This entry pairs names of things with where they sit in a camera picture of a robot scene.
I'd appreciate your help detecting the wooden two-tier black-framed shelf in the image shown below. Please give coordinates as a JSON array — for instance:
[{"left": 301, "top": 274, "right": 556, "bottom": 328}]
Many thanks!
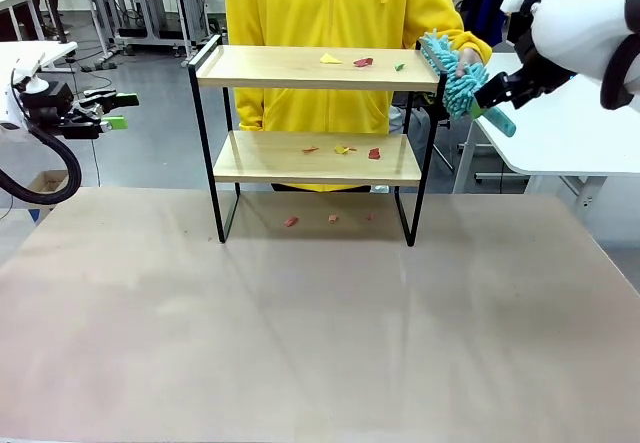
[{"left": 187, "top": 34, "right": 449, "bottom": 248}]

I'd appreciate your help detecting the person's left hand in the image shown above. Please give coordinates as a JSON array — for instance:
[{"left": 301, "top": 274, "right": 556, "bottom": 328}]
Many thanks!
[{"left": 456, "top": 47, "right": 482, "bottom": 71}]

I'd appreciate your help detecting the person's left forearm yellow sleeve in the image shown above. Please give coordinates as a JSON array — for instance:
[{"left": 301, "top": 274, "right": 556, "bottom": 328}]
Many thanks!
[{"left": 449, "top": 28, "right": 494, "bottom": 67}]

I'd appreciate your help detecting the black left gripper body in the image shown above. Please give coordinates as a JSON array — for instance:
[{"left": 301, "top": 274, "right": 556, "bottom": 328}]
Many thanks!
[{"left": 22, "top": 81, "right": 102, "bottom": 141}]

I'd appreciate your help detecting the teal microfibre duster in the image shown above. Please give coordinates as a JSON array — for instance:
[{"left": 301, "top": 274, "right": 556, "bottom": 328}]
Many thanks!
[{"left": 417, "top": 27, "right": 518, "bottom": 139}]

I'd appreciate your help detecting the dark blue jacket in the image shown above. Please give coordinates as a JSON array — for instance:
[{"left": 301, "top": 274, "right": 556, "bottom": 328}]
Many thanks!
[{"left": 458, "top": 0, "right": 512, "bottom": 47}]

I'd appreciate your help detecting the black pole stand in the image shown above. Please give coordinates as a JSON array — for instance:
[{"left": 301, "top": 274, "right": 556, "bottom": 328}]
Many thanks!
[{"left": 38, "top": 0, "right": 70, "bottom": 46}]

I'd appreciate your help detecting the person in yellow hoodie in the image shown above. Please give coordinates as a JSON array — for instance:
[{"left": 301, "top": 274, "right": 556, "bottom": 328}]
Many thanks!
[{"left": 224, "top": 0, "right": 494, "bottom": 194}]

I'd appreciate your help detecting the black corrugated cable hose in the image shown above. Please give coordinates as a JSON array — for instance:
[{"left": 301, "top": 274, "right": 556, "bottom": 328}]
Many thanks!
[
  {"left": 0, "top": 121, "right": 83, "bottom": 208},
  {"left": 598, "top": 32, "right": 640, "bottom": 112}
]

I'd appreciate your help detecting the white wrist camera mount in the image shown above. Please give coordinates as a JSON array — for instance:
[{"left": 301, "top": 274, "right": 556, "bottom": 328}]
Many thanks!
[
  {"left": 499, "top": 0, "right": 545, "bottom": 15},
  {"left": 10, "top": 54, "right": 50, "bottom": 96}
]

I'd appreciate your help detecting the cardboard box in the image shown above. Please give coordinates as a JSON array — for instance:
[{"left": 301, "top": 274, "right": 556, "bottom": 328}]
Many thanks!
[{"left": 26, "top": 168, "right": 70, "bottom": 210}]

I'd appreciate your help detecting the white table with white legs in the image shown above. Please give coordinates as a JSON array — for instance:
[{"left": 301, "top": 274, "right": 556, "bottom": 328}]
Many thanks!
[{"left": 451, "top": 52, "right": 640, "bottom": 215}]

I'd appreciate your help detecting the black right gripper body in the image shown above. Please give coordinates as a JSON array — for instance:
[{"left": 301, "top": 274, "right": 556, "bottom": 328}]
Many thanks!
[{"left": 503, "top": 48, "right": 577, "bottom": 111}]

